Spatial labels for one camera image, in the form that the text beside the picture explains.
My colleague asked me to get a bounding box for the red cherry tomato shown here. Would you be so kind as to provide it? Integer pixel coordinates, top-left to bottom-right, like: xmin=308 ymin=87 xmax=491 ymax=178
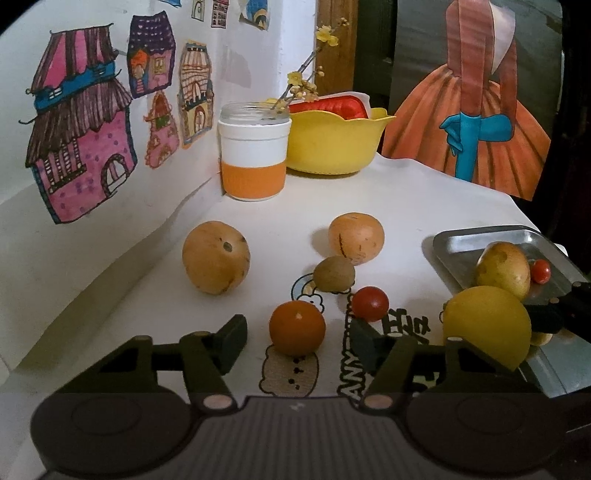
xmin=351 ymin=286 xmax=390 ymax=323
xmin=530 ymin=259 xmax=552 ymax=285

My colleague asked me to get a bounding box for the large yellow pear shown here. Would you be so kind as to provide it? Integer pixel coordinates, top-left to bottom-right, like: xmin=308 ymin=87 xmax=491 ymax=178
xmin=442 ymin=286 xmax=532 ymax=371

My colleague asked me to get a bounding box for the orange-red tomato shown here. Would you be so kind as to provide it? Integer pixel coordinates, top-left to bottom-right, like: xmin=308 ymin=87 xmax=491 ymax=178
xmin=269 ymin=300 xmax=327 ymax=357

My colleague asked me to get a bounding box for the tan spotted round fruit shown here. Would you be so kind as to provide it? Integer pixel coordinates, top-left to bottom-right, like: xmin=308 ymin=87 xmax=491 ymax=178
xmin=182 ymin=221 xmax=250 ymax=295

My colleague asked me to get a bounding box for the small green-brown kiwi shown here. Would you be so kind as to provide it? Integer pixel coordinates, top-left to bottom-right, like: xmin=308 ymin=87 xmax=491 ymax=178
xmin=312 ymin=256 xmax=356 ymax=293

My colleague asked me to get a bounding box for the tan speckled round fruit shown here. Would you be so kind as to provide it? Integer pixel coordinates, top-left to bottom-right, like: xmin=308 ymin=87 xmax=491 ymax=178
xmin=329 ymin=212 xmax=385 ymax=266

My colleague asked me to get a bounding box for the small brown kiwi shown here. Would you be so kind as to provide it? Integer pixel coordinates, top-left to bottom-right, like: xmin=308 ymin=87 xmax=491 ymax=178
xmin=530 ymin=332 xmax=553 ymax=347

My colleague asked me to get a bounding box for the silver metal tray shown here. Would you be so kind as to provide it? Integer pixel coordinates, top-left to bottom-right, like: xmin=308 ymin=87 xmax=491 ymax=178
xmin=431 ymin=224 xmax=591 ymax=399

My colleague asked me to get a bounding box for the red cherry tomato in tray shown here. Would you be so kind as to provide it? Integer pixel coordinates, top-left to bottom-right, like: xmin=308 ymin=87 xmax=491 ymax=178
xmin=530 ymin=259 xmax=552 ymax=285

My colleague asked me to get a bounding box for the white printed table cloth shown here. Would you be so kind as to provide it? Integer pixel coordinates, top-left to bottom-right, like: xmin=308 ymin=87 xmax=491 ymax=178
xmin=0 ymin=154 xmax=569 ymax=480

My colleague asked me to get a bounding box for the white orange glass jar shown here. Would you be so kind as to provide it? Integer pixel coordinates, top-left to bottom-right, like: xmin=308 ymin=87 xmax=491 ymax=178
xmin=217 ymin=102 xmax=291 ymax=201

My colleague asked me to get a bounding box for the yellow plastic bowl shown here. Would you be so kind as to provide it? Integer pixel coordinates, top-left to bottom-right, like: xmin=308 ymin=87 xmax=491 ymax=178
xmin=287 ymin=108 xmax=394 ymax=176

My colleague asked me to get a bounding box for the orange dress girl painting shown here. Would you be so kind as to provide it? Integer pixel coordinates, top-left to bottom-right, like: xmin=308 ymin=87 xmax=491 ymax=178
xmin=382 ymin=1 xmax=563 ymax=200

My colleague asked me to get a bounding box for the red item in bowl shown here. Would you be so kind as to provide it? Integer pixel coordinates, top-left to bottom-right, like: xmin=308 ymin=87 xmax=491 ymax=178
xmin=290 ymin=92 xmax=370 ymax=120

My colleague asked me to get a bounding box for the house drawings paper sheet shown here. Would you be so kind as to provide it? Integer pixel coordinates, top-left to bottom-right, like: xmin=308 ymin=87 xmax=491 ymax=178
xmin=1 ymin=1 xmax=283 ymax=236

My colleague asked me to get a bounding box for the yellow flower twig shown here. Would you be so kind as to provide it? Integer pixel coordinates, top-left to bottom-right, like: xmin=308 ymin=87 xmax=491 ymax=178
xmin=266 ymin=17 xmax=351 ymax=113

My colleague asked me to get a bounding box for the brown wooden frame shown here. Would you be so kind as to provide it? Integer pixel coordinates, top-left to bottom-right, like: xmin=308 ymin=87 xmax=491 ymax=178
xmin=314 ymin=0 xmax=360 ymax=97

